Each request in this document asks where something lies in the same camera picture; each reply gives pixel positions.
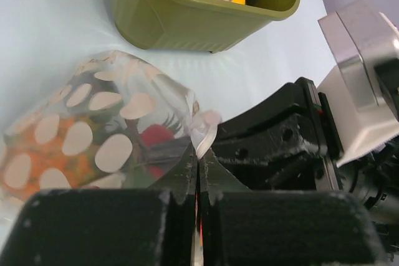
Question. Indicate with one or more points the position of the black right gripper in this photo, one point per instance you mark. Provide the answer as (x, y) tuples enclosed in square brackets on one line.
[(268, 158)]

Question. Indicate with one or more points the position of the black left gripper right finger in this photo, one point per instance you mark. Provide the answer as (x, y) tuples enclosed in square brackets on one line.
[(246, 227)]

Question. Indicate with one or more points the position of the clear dotted zip bag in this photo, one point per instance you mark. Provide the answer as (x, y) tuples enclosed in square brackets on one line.
[(119, 122)]

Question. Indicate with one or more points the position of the toy pineapple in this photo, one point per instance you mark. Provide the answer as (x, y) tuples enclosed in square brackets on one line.
[(62, 152)]

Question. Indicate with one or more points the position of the green plastic fruit bin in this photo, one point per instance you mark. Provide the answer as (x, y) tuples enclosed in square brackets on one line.
[(205, 25)]

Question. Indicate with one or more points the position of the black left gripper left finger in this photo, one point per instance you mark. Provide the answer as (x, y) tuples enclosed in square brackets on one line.
[(151, 226)]

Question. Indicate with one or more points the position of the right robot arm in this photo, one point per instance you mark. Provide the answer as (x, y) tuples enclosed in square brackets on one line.
[(372, 179)]

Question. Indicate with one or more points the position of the toy lychee cluster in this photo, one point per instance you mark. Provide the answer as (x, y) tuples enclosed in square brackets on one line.
[(165, 146)]

